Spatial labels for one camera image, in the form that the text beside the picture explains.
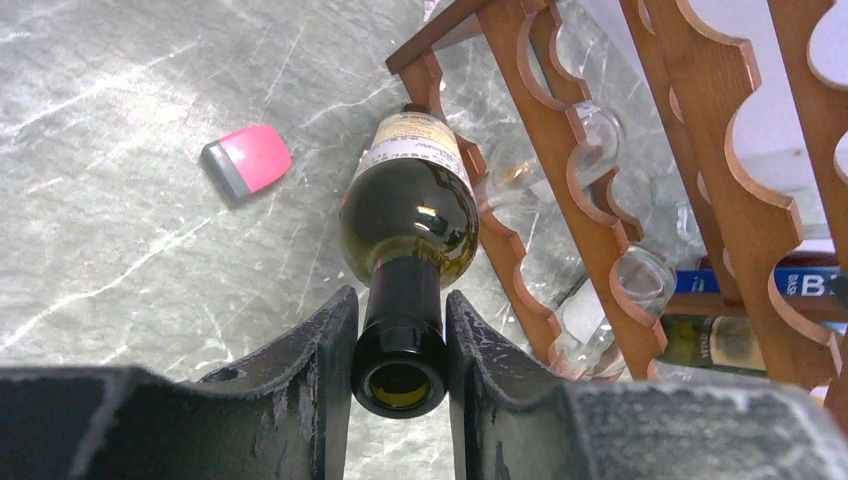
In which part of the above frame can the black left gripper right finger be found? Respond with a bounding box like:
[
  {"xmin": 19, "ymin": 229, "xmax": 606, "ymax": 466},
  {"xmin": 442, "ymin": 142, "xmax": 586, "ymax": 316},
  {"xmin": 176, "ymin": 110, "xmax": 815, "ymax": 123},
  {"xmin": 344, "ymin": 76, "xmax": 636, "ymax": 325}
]
[{"xmin": 446, "ymin": 291, "xmax": 847, "ymax": 479}]

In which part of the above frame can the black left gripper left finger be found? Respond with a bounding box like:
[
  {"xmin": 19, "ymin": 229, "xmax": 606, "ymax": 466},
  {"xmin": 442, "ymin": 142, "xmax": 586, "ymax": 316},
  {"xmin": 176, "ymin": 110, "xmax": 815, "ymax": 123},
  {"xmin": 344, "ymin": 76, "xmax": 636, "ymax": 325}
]
[{"xmin": 1, "ymin": 286, "xmax": 358, "ymax": 479}]

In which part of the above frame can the dark green wine bottle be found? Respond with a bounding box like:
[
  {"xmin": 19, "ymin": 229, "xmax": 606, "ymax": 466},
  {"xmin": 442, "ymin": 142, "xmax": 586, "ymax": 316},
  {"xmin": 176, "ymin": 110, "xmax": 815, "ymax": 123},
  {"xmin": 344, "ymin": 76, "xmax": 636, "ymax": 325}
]
[
  {"xmin": 657, "ymin": 314, "xmax": 767, "ymax": 378},
  {"xmin": 338, "ymin": 103, "xmax": 480, "ymax": 419}
]

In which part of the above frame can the blue square glass bottle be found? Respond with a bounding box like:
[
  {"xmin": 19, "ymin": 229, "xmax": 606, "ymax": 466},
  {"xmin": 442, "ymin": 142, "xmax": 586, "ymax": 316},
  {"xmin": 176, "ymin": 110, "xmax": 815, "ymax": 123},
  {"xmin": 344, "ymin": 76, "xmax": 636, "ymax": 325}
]
[{"xmin": 674, "ymin": 266, "xmax": 846, "ymax": 297}]

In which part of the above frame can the clear bottle white cap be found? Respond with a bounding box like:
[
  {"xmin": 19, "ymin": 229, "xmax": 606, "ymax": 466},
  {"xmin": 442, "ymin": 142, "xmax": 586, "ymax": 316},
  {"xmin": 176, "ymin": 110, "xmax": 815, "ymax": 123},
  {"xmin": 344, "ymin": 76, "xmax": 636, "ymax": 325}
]
[{"xmin": 548, "ymin": 245, "xmax": 677, "ymax": 381}]

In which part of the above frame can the clear bottle cork stopper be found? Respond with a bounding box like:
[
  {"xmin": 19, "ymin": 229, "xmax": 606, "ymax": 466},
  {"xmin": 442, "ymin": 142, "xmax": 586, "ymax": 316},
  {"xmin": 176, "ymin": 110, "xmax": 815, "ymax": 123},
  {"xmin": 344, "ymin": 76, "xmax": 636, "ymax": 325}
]
[{"xmin": 474, "ymin": 100, "xmax": 626, "ymax": 214}]

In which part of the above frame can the brown wooden wine rack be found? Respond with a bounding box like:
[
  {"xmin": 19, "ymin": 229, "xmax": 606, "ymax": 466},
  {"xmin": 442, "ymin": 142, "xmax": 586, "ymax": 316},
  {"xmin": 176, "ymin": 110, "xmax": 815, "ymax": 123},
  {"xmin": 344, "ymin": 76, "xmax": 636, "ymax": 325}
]
[{"xmin": 385, "ymin": 0, "xmax": 848, "ymax": 439}]

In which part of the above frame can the pink eraser block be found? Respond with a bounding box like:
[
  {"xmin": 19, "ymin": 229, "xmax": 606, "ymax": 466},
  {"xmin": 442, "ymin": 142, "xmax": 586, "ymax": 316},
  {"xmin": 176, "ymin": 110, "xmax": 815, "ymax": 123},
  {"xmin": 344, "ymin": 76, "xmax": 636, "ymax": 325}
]
[{"xmin": 200, "ymin": 125, "xmax": 292, "ymax": 203}]

